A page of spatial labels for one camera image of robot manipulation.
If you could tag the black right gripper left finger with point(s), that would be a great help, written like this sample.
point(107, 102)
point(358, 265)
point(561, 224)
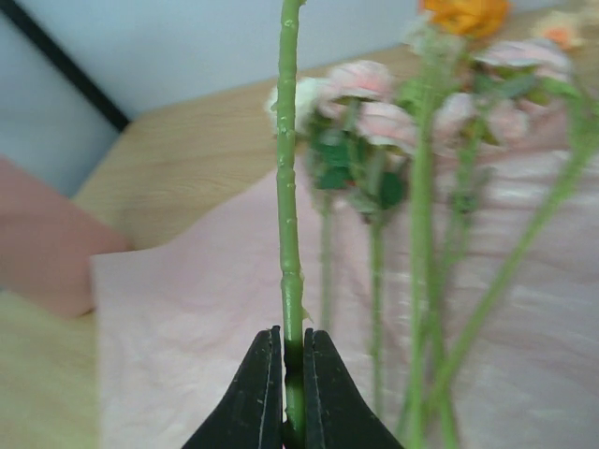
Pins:
point(250, 414)

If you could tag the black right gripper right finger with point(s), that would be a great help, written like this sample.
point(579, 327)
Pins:
point(337, 417)

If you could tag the peach rose stem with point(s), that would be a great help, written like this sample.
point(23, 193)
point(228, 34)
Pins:
point(292, 280)

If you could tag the pink cylindrical vase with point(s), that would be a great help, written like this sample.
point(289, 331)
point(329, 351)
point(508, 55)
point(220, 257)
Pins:
point(47, 243)

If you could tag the artificial flower bunch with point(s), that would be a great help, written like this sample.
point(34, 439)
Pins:
point(447, 228)

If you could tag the left black frame post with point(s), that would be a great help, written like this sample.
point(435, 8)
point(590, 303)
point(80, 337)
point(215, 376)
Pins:
point(64, 64)

